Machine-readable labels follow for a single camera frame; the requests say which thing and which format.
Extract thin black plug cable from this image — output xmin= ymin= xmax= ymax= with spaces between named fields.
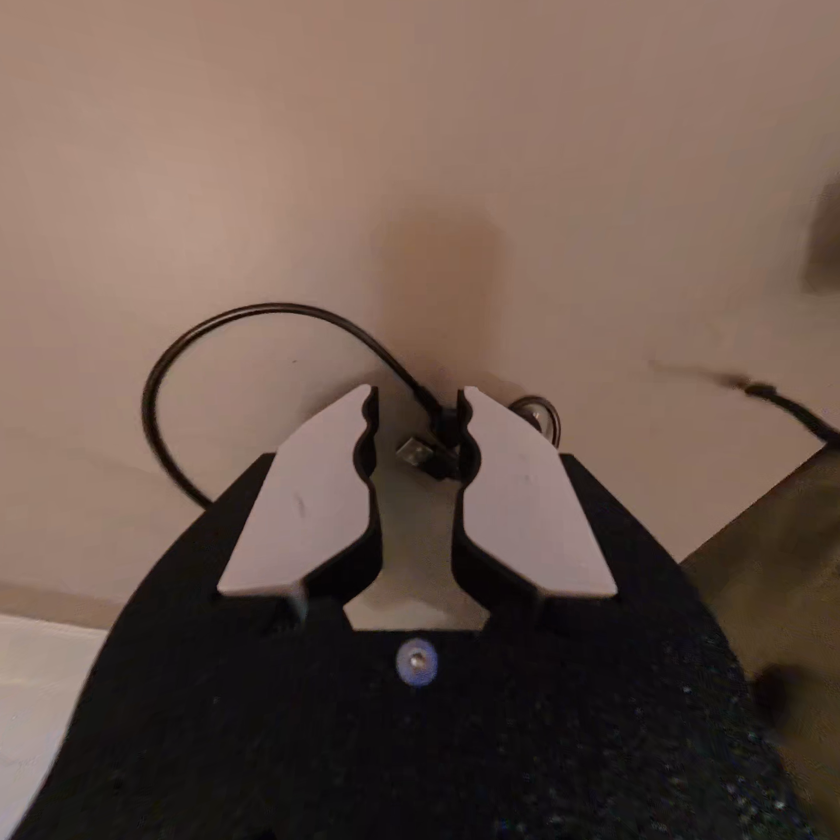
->
xmin=140 ymin=301 xmax=471 ymax=511

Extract thick black cable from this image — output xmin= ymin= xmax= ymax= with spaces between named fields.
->
xmin=648 ymin=358 xmax=840 ymax=448

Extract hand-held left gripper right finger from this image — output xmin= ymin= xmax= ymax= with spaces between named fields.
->
xmin=451 ymin=386 xmax=619 ymax=610

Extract person's olive jacket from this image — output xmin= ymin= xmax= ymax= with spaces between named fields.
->
xmin=678 ymin=445 xmax=840 ymax=840

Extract smooth desk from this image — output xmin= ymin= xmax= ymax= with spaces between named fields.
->
xmin=0 ymin=0 xmax=840 ymax=632

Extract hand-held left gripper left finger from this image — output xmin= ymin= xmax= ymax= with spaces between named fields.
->
xmin=216 ymin=384 xmax=384 ymax=603

